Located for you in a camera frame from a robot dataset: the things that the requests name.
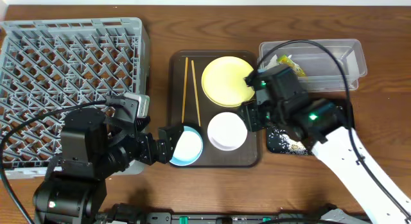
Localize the light blue bowl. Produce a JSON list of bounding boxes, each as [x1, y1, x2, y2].
[[170, 126, 203, 167]]

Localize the brown serving tray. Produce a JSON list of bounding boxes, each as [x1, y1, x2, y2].
[[167, 50, 261, 168]]

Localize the white bowl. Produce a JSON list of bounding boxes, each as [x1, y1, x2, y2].
[[207, 112, 248, 151]]

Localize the clear plastic bin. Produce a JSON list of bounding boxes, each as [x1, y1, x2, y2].
[[260, 39, 367, 92]]

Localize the black waste tray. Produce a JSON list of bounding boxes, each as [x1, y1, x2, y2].
[[266, 98, 355, 155]]

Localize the grey dish rack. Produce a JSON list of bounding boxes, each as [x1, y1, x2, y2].
[[1, 17, 150, 179]]

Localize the yellow plate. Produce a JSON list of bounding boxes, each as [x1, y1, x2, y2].
[[202, 56, 255, 107]]

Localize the green snack wrapper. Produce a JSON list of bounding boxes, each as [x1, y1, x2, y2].
[[277, 55, 306, 77]]

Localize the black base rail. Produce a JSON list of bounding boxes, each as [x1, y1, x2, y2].
[[94, 203, 371, 224]]

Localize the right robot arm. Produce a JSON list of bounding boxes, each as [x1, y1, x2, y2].
[[238, 65, 410, 223]]

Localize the rice food scraps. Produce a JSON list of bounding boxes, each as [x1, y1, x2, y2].
[[267, 127, 308, 155]]

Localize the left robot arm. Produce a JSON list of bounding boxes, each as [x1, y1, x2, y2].
[[33, 108, 184, 223]]

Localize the white napkin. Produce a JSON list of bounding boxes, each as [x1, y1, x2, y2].
[[265, 55, 281, 69]]

